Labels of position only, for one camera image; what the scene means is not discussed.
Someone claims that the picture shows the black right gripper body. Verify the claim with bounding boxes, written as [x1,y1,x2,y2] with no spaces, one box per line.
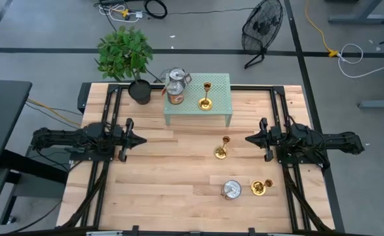
[259,117,277,163]

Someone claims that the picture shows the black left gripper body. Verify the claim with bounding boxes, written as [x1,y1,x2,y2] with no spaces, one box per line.
[117,117,135,163]

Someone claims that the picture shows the tall brass candlestick holder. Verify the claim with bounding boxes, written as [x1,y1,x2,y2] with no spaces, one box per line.
[213,135,231,161]

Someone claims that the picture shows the short brass candlestick holder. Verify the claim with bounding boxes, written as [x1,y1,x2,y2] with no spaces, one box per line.
[250,178,274,197]

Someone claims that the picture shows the silver lidded candle tin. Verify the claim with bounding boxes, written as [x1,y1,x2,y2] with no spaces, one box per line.
[220,179,242,201]
[168,66,193,87]
[161,80,185,106]

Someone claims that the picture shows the medium brass candlestick holder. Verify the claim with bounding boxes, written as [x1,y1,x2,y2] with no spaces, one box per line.
[197,81,214,111]

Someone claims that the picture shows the green perforated metal shelf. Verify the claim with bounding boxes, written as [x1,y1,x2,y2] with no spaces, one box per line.
[163,72,234,128]

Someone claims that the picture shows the green plant in black pot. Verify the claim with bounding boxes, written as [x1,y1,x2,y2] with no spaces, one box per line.
[94,25,154,106]

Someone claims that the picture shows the black floor fan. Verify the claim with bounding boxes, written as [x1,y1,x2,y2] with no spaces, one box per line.
[240,0,284,70]

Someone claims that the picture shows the grey desk foot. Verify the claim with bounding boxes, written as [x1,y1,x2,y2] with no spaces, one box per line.
[358,99,384,109]
[324,0,384,24]

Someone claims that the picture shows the black desk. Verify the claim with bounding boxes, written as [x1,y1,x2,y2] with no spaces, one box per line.
[0,79,33,232]

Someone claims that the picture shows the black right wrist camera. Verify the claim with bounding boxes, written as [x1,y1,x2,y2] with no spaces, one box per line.
[269,126,282,146]

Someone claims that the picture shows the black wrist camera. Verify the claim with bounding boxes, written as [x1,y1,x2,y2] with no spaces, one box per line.
[269,126,282,146]
[112,126,125,147]

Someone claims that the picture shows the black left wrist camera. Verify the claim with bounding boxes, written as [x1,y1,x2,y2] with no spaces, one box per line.
[112,126,125,147]

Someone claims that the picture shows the black metal rig frame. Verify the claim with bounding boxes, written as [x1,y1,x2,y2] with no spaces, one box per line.
[60,82,346,236]

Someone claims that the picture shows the yellow and black wire bundle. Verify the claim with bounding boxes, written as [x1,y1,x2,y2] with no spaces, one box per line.
[26,97,83,128]

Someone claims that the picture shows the yellow extension cable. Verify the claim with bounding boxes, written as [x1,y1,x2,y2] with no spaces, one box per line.
[304,0,339,58]

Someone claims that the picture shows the white looped cable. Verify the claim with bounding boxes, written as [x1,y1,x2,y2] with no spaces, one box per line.
[337,43,384,79]

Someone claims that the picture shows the black coiled cable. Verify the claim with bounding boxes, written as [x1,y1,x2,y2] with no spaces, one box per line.
[143,0,168,20]

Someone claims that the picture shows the white cable bundle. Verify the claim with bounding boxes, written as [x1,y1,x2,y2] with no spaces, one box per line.
[98,3,144,24]

